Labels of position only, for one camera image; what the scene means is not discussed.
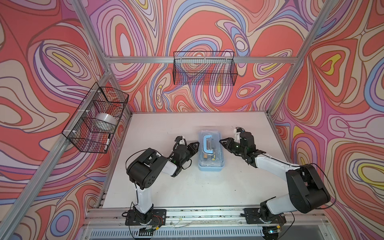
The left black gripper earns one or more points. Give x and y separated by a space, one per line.
191 146

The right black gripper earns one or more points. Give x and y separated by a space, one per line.
227 144

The clear tool box lid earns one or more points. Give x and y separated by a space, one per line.
210 136

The blue plastic tool box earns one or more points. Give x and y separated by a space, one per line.
211 157

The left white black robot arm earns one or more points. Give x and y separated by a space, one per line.
146 168

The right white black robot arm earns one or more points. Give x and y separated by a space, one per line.
306 189

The marker pen in basket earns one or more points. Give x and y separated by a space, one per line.
107 142

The grey tape roll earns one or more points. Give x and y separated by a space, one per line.
105 122

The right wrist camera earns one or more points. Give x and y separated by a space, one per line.
237 132

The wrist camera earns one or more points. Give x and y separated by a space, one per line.
237 132
180 140

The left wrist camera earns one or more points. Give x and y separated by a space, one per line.
180 140

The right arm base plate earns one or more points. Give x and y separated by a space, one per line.
262 216

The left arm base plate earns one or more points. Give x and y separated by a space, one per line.
156 217

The black wire basket at back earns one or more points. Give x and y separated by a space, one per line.
204 68

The black wire basket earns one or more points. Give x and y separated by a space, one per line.
80 130
204 68

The aluminium front rail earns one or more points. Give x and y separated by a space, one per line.
217 216

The black wire basket on left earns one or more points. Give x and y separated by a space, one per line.
80 130

